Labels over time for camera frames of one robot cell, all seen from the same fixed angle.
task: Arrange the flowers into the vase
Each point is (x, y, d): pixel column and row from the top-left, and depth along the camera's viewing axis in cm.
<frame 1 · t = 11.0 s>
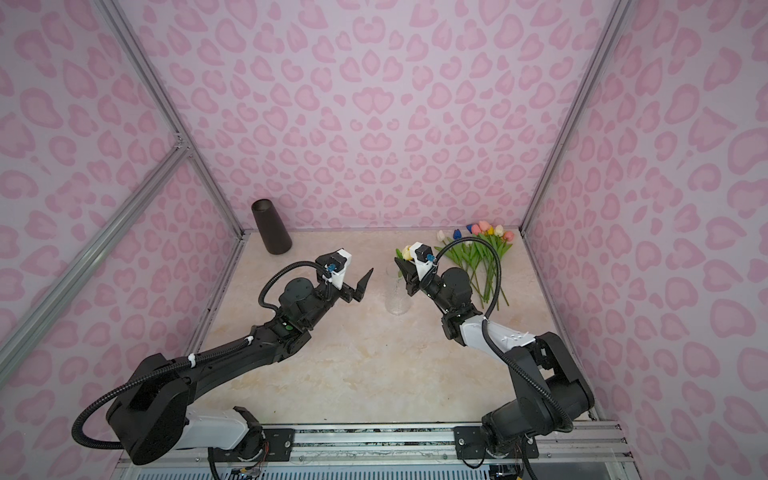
left hand: (356, 254, 75), fingers open
right hand: (400, 255, 79), fingers closed
black cone vase: (274, 235, 111), point 9 cm above the table
clear glass vase: (397, 301, 94), point 7 cm above the table
bunch of artificial tulips: (477, 258, 112), on the table

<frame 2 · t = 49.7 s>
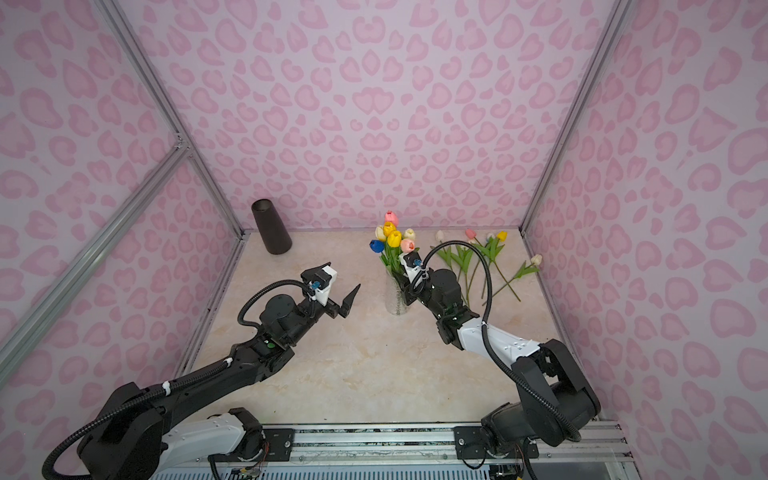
left hand: (342, 270, 75), fingers open
right hand: (398, 266, 82), fingers open
yellow white tulip: (380, 233, 79), point 31 cm above the table
blue tulip: (377, 246, 77), point 31 cm above the table
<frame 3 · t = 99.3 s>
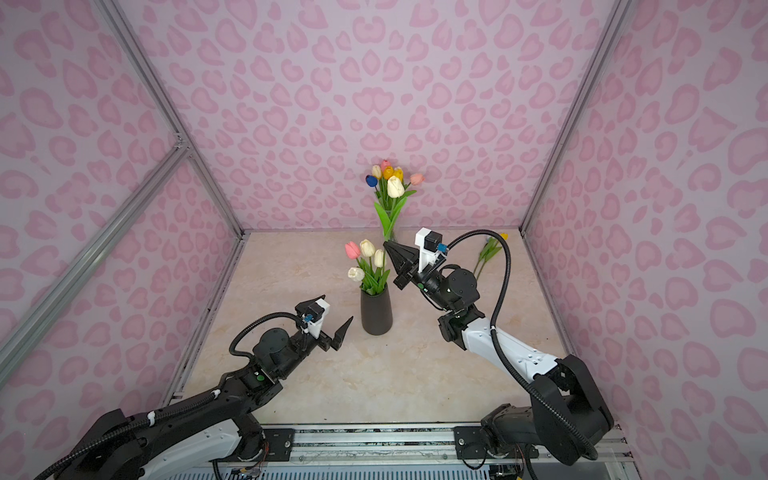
left hand: (336, 303, 76), fingers open
right hand: (386, 243, 66), fingers closed
black cone vase: (376, 312, 90), point 9 cm above the table
clear glass vase: (391, 217, 105), point 17 cm above the table
yellow white tulip: (376, 171, 97), point 32 cm above the table
blue tulip: (372, 181, 97), point 30 cm above the table
bright yellow tulip: (398, 173, 93), point 34 cm above the table
bright yellow tulip 2: (388, 172, 93), point 34 cm above the table
pink tulip: (385, 164, 95), point 34 cm above the table
deep pink tulip: (353, 251, 76), point 31 cm above the table
white tulip 3: (356, 274, 69), point 33 cm above the table
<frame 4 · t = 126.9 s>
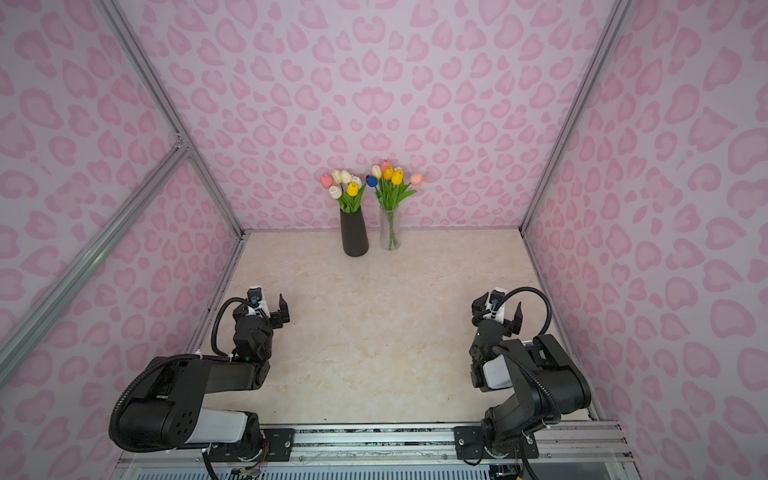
left hand: (264, 294, 88), fingers open
right hand: (503, 295, 86), fingers open
black cone vase: (354, 234, 112), point 8 cm above the table
deep pink tulip: (326, 180, 95), point 31 cm above the table
white tulip 3: (335, 192, 90), point 32 cm above the table
